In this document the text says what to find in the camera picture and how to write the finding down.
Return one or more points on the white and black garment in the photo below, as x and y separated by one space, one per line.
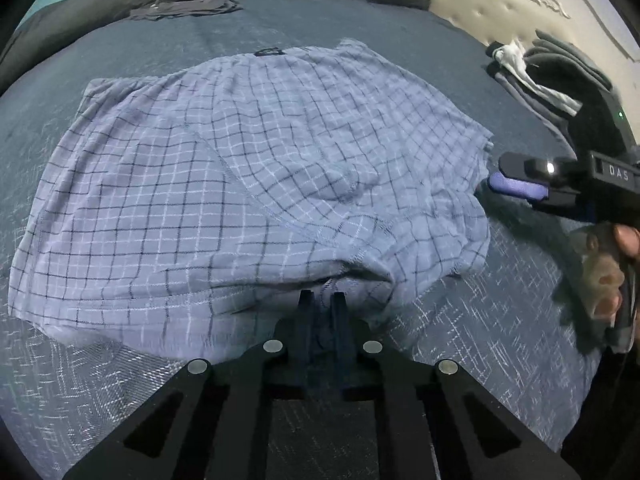
515 62

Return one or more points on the cream tufted headboard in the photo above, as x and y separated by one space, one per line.
500 5

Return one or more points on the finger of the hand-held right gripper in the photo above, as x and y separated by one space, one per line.
530 166
517 186

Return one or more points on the dark grey shorts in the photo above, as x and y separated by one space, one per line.
190 7

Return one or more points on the folded grey sweater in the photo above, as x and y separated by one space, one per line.
570 60

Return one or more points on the bed with blue sheet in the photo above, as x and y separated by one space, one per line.
500 310

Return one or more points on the person's right hand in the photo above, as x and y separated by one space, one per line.
602 280

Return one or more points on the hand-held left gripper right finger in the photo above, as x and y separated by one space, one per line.
340 330

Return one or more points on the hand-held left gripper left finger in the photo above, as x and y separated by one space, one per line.
306 330

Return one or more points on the blue plaid shorts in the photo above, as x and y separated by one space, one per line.
225 185

